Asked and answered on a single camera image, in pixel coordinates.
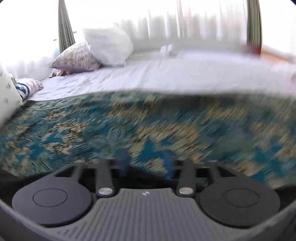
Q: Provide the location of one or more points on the grey patterned pillow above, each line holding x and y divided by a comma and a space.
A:
76, 59

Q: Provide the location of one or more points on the teal paisley bedspread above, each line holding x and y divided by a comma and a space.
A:
254, 134

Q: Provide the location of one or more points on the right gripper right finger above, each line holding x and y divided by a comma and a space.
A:
226, 196

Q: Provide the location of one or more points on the green curtain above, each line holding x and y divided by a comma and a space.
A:
66, 35
254, 26

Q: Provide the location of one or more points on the white bed sheet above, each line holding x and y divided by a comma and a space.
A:
189, 72

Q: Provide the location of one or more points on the small white object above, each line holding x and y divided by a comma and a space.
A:
168, 51

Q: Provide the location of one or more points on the blue patterned white pillow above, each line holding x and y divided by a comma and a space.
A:
14, 92

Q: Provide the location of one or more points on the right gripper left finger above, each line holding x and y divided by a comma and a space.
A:
59, 198

